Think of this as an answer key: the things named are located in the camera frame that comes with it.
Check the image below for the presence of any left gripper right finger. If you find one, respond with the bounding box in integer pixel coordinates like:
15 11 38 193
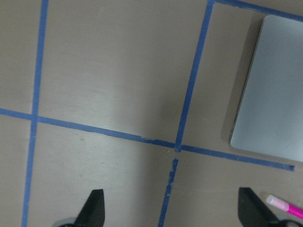
238 187 279 227

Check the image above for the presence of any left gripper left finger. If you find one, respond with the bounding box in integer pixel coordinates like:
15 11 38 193
75 189 105 227

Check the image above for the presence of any pink marker pen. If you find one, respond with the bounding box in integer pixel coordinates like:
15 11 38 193
266 195 303 219

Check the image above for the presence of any silver closed laptop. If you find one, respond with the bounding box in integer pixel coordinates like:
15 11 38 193
230 15 303 161

